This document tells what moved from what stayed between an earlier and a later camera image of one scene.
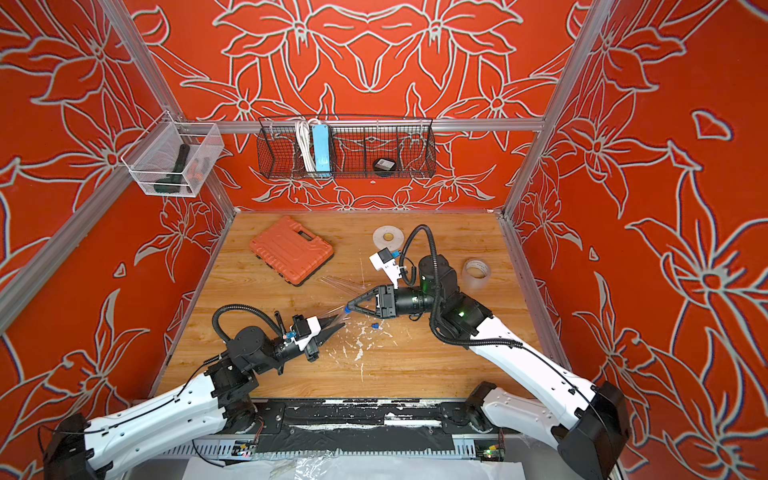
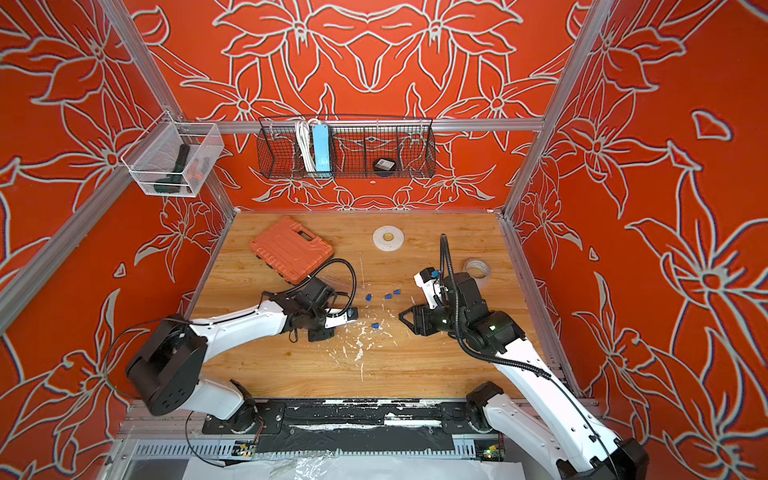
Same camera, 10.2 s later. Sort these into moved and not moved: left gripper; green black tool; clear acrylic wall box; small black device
Moved: left gripper
Not moved: green black tool; clear acrylic wall box; small black device
